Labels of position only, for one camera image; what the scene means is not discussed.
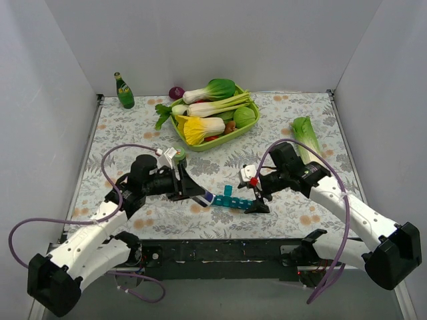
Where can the teal weekly pill organizer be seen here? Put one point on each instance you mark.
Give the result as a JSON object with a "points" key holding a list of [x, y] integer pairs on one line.
{"points": [[229, 201]]}

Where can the lime green plastic basket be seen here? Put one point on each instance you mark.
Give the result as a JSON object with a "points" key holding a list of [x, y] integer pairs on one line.
{"points": [[226, 117]]}

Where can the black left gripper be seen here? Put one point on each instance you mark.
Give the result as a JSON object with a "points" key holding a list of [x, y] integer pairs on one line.
{"points": [[181, 182]]}

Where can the celery stalk toy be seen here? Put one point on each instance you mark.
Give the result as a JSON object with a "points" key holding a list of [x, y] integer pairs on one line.
{"points": [[203, 109]]}

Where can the round green cabbage toy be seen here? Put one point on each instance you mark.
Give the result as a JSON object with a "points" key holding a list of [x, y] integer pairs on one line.
{"points": [[244, 116]]}

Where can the floral table mat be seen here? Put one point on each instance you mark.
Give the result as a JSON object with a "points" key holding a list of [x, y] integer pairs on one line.
{"points": [[121, 135]]}

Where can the napa cabbage toy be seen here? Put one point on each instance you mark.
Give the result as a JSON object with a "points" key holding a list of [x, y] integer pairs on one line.
{"points": [[304, 133]]}

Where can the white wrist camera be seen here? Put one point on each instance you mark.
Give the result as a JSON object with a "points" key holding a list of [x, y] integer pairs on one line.
{"points": [[247, 176], [165, 158]]}

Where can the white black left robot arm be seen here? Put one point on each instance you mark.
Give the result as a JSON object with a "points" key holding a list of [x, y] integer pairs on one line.
{"points": [[58, 279]]}

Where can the yellow bok choy toy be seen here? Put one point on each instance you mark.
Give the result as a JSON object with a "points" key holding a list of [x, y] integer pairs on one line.
{"points": [[196, 129]]}

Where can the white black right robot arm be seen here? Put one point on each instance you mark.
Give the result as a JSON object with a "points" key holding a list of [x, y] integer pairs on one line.
{"points": [[386, 250]]}

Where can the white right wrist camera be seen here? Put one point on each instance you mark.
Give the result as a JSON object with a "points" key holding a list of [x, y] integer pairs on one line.
{"points": [[247, 176]]}

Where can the green lidded small bottle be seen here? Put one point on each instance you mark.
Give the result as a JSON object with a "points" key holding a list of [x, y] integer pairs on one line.
{"points": [[180, 156]]}

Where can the green bok choy toy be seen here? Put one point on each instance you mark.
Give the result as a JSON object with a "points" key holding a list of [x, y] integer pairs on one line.
{"points": [[215, 90]]}

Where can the brown mushroom toy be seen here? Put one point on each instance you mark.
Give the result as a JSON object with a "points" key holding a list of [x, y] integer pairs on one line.
{"points": [[230, 127]]}

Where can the purple onion toy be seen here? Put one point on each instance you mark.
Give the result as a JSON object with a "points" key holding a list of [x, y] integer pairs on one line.
{"points": [[176, 93]]}

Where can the white pill bottle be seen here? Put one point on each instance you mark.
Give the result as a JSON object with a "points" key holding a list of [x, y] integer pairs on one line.
{"points": [[204, 200]]}

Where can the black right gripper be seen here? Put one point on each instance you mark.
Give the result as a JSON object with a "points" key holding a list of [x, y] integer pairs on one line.
{"points": [[257, 190]]}

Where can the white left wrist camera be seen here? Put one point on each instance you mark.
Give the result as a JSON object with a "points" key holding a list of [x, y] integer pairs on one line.
{"points": [[165, 158]]}

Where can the red pepper toy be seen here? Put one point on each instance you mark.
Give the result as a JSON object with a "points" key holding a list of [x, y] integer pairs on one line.
{"points": [[208, 139]]}

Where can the black front mounting rail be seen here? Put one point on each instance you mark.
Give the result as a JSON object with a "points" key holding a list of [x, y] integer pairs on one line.
{"points": [[224, 259]]}

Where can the green glass bottle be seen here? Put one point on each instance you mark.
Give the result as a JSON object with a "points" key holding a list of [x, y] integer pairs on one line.
{"points": [[124, 92]]}

